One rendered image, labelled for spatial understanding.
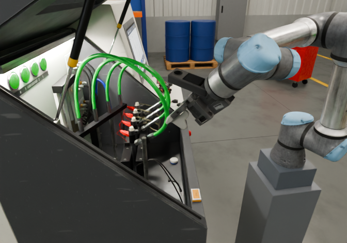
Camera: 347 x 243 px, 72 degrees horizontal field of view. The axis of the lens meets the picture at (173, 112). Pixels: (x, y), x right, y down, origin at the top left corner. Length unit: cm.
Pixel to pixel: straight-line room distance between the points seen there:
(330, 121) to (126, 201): 76
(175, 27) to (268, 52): 511
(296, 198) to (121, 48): 107
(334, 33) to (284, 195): 69
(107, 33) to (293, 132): 94
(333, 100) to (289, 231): 73
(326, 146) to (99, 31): 108
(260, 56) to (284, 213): 95
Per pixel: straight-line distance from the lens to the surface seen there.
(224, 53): 67
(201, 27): 568
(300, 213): 137
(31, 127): 64
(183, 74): 63
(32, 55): 83
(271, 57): 50
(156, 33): 736
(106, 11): 122
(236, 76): 52
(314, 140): 109
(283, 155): 119
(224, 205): 220
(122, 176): 66
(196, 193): 90
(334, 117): 102
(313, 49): 506
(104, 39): 124
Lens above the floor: 160
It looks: 27 degrees down
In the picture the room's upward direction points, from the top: straight up
